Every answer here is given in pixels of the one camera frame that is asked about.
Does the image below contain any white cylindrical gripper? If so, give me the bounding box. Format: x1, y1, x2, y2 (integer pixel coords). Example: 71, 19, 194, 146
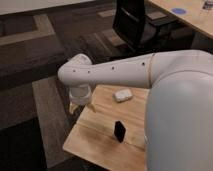
69, 85, 96, 114

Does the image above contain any black eraser with label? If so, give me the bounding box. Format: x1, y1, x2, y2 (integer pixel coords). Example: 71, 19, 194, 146
114, 121, 126, 142

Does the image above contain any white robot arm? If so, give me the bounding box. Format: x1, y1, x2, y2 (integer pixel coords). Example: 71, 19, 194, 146
58, 49, 213, 171

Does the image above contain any small white box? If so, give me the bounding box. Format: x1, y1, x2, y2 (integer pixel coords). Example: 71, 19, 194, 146
114, 89, 133, 103

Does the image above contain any black office chair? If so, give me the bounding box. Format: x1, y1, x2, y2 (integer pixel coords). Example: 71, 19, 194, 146
111, 0, 179, 56

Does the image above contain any blue round disc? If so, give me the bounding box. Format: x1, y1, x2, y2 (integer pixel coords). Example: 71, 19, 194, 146
171, 8, 186, 14

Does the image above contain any light wooden desk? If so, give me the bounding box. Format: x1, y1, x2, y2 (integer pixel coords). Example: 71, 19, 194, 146
149, 0, 213, 53

